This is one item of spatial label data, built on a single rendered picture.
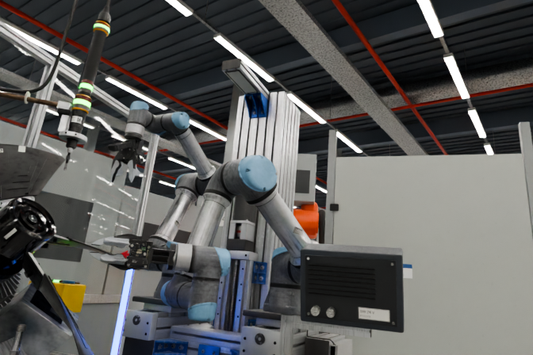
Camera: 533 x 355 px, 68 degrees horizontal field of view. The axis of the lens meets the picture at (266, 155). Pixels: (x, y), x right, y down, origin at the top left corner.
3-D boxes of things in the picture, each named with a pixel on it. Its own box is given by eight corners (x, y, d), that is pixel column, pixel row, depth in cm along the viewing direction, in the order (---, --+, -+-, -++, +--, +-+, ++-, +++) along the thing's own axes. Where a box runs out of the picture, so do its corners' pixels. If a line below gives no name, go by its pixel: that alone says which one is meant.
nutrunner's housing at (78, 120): (60, 144, 102) (100, 0, 117) (63, 149, 106) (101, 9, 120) (77, 147, 103) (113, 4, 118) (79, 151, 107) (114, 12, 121)
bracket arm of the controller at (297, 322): (280, 326, 106) (281, 314, 107) (283, 326, 109) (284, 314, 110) (370, 337, 98) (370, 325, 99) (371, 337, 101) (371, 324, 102)
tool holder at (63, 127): (47, 131, 101) (56, 97, 104) (53, 139, 107) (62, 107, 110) (84, 138, 103) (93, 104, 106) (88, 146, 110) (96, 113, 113)
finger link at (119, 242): (93, 232, 99) (130, 239, 102) (95, 232, 105) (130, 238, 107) (89, 245, 98) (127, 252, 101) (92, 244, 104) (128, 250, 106)
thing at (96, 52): (76, 93, 108) (93, 28, 114) (78, 98, 111) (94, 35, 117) (90, 95, 108) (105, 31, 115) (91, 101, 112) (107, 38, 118)
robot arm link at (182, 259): (189, 243, 113) (185, 272, 111) (174, 242, 111) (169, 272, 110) (193, 245, 106) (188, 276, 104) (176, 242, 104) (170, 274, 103)
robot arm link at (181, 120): (223, 200, 193) (174, 120, 165) (205, 200, 198) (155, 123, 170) (231, 183, 201) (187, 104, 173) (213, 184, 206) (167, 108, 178)
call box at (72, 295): (20, 312, 130) (28, 279, 134) (44, 311, 139) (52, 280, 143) (56, 318, 125) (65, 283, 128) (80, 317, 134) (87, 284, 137)
